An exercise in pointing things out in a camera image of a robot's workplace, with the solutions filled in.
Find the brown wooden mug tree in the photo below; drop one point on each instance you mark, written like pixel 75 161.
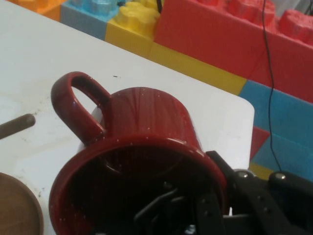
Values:
pixel 14 208

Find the colourful giant building blocks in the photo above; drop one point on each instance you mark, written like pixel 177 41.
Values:
pixel 207 36

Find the giant coloured building blocks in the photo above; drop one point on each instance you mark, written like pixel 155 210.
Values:
pixel 137 34

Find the red foam wedge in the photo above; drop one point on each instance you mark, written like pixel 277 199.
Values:
pixel 258 142

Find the blue foam building block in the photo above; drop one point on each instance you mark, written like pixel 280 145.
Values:
pixel 293 122

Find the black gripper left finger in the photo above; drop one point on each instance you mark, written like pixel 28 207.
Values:
pixel 171 213

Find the orange foam building block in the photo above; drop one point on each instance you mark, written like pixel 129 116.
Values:
pixel 49 11

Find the blue-grey foam building block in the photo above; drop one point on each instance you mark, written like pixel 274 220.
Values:
pixel 80 22

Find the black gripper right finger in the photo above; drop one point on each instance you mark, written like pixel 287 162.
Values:
pixel 256 208

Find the red ceramic mug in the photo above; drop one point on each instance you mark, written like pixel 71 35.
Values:
pixel 146 115

